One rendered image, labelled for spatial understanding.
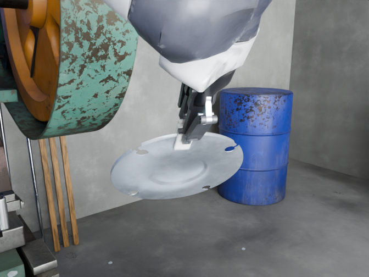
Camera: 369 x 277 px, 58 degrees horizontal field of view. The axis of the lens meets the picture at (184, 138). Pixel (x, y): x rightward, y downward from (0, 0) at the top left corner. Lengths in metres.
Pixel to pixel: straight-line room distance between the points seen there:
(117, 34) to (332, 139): 3.18
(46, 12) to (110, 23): 0.33
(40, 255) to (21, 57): 0.70
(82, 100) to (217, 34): 0.58
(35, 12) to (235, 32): 0.81
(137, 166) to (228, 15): 0.44
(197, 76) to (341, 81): 3.31
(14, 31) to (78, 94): 0.63
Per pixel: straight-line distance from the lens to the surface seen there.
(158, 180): 0.77
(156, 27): 0.30
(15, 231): 1.07
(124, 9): 0.33
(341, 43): 3.67
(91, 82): 0.82
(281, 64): 3.82
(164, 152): 0.65
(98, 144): 2.53
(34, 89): 1.24
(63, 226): 2.27
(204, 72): 0.39
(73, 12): 0.75
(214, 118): 0.48
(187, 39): 0.30
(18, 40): 1.40
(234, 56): 0.41
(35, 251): 1.06
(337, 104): 3.69
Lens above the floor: 1.17
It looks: 14 degrees down
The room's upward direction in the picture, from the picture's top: straight up
